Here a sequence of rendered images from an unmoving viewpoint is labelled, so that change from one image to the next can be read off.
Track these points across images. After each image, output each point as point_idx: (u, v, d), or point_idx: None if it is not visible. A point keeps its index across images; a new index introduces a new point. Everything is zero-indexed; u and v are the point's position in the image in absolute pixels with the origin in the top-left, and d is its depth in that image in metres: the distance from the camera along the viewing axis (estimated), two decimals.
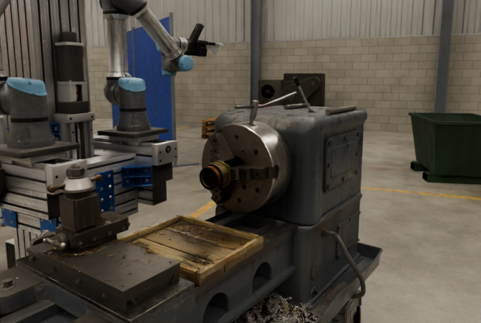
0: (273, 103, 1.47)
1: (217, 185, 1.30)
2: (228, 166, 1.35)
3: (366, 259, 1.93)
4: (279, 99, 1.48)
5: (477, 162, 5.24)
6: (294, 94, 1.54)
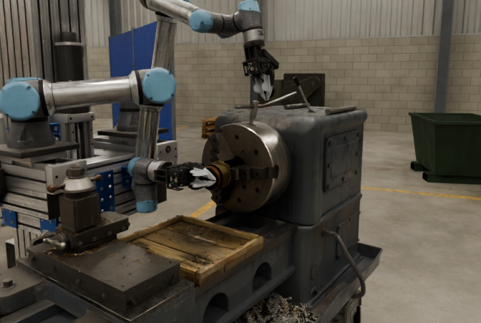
0: (273, 103, 1.47)
1: (217, 185, 1.30)
2: (228, 166, 1.35)
3: (366, 259, 1.93)
4: (279, 99, 1.48)
5: (477, 162, 5.24)
6: (294, 94, 1.54)
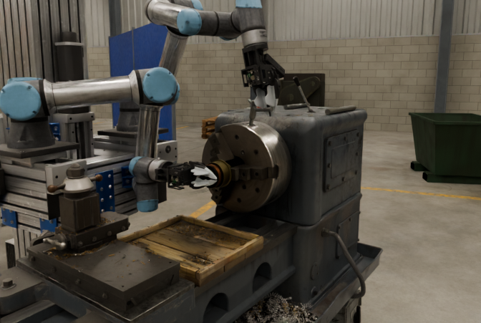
0: (259, 111, 1.29)
1: (218, 183, 1.30)
2: (229, 165, 1.36)
3: (366, 259, 1.93)
4: (260, 108, 1.26)
5: (477, 162, 5.24)
6: (268, 109, 1.17)
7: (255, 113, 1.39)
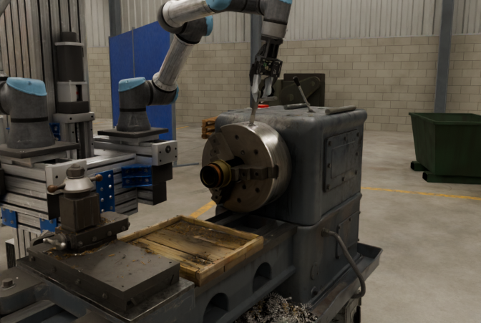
0: (262, 100, 1.28)
1: (218, 183, 1.30)
2: (229, 165, 1.36)
3: (366, 259, 1.93)
4: (264, 98, 1.25)
5: (477, 162, 5.24)
6: (272, 99, 1.16)
7: (258, 103, 1.38)
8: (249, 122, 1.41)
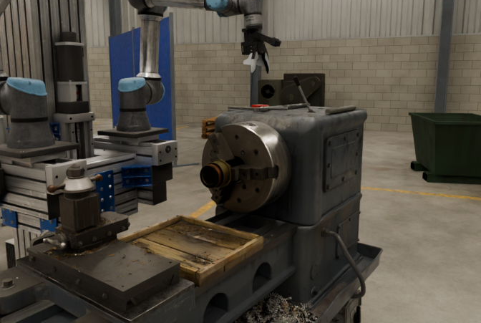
0: (247, 109, 1.76)
1: (218, 183, 1.30)
2: (229, 165, 1.36)
3: (366, 259, 1.93)
4: (244, 109, 1.79)
5: (477, 162, 5.24)
6: (230, 108, 1.86)
7: None
8: (255, 112, 1.62)
